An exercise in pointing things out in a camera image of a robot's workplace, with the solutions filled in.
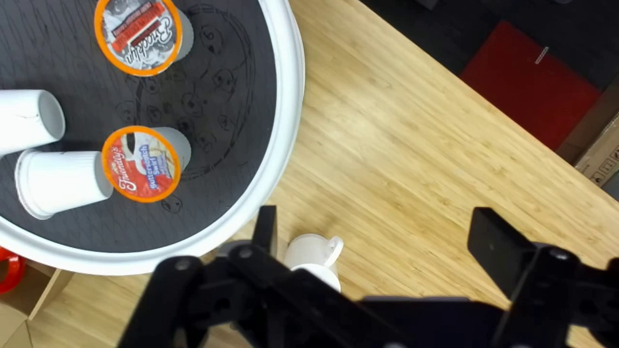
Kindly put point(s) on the orange lid coffee pod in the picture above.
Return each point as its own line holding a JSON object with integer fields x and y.
{"x": 138, "y": 36}
{"x": 142, "y": 165}

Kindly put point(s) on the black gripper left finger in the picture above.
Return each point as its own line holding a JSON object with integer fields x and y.
{"x": 213, "y": 303}

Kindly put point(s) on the open cardboard box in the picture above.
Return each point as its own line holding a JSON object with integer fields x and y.
{"x": 78, "y": 310}

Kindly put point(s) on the white two-tier round stand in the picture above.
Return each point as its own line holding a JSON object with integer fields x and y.
{"x": 287, "y": 98}

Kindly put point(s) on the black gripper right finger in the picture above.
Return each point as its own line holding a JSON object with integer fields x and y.
{"x": 548, "y": 291}

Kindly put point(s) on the red square panel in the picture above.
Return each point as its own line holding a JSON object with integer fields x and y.
{"x": 529, "y": 84}

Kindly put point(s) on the white ceramic mug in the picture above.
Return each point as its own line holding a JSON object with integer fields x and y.
{"x": 310, "y": 249}

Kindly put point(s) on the white paper cup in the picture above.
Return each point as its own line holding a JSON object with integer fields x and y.
{"x": 26, "y": 119}
{"x": 58, "y": 185}

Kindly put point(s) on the red plastic object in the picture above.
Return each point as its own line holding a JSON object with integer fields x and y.
{"x": 10, "y": 272}

